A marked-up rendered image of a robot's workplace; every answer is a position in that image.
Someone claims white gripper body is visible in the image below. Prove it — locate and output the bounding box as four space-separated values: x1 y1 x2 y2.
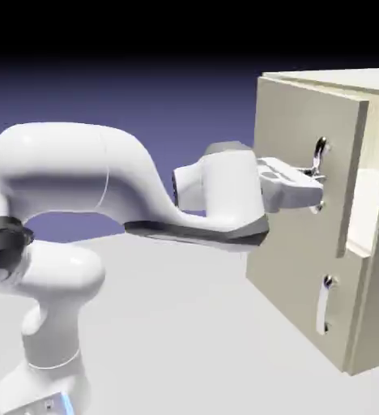
256 156 325 214

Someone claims curved silver door handle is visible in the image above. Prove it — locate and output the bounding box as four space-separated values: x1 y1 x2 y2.
297 135 331 215

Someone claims beige cabinet door with handle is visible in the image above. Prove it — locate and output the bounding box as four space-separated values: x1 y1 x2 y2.
249 76 371 259

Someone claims beige cabinet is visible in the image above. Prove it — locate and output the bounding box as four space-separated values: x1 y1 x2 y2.
245 67 379 377

